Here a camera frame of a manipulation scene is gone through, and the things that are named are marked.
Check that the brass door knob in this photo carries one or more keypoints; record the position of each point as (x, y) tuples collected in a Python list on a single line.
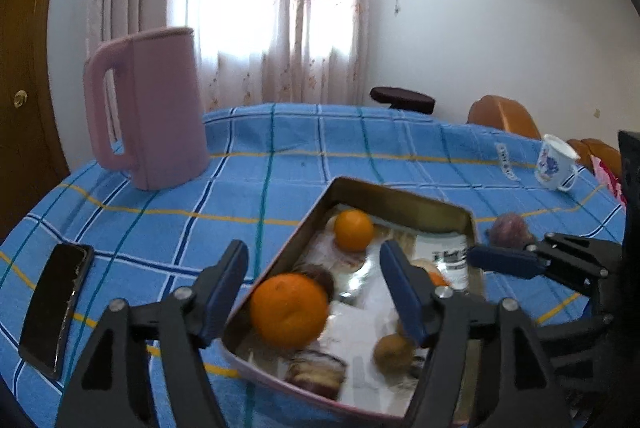
[(21, 98)]

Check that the pink floral pillow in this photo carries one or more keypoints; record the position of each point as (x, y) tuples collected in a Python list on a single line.
[(607, 173)]

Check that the large orange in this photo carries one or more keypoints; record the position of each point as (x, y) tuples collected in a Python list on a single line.
[(289, 310)]

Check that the small orange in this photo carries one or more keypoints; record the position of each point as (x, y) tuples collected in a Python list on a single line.
[(353, 230), (437, 279)]

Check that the purple passion fruit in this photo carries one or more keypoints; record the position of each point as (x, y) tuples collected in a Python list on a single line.
[(507, 230)]

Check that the sheer floral curtain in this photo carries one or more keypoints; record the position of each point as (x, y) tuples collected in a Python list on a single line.
[(300, 32)]

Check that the white mug with blue print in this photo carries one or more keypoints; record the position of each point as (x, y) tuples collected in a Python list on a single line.
[(550, 162)]

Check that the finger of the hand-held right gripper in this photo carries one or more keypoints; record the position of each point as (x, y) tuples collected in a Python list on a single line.
[(500, 260)]

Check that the dried red date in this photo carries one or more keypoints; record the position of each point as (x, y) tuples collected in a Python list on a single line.
[(315, 370)]

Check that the printed paper sheet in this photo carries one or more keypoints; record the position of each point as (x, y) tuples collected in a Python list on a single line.
[(350, 323)]

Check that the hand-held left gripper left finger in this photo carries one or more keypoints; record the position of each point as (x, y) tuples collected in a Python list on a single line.
[(227, 288)]

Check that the brown leather armchair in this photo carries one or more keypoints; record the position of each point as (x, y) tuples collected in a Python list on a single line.
[(505, 115)]

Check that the black smartphone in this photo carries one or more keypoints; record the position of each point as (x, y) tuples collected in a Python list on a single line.
[(55, 308)]

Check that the rectangular metal tin box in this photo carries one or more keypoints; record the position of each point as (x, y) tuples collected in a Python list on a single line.
[(400, 208)]

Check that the dark plum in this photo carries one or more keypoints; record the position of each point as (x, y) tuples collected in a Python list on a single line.
[(322, 278)]

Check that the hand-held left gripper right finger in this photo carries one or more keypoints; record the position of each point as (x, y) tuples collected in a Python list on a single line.
[(402, 293)]

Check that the blue plaid tablecloth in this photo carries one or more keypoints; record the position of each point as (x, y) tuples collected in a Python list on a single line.
[(300, 147)]

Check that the pink electric kettle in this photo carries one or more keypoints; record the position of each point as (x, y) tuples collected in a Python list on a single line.
[(165, 107)]

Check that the yellow kumquat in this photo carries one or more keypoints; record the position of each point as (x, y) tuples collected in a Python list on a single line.
[(392, 350)]

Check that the round dark stool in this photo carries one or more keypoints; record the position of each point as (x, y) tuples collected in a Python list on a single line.
[(400, 96)]

